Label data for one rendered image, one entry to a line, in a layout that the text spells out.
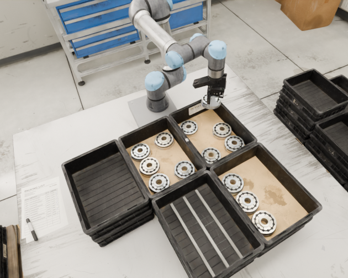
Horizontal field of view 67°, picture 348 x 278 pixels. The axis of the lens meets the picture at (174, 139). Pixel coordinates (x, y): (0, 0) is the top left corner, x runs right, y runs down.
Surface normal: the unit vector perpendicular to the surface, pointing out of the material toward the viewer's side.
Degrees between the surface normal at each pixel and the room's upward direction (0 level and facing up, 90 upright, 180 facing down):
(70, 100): 0
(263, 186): 0
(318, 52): 0
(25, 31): 90
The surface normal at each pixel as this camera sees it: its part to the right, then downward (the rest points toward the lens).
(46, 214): -0.07, -0.60
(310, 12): 0.19, 0.78
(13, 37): 0.40, 0.72
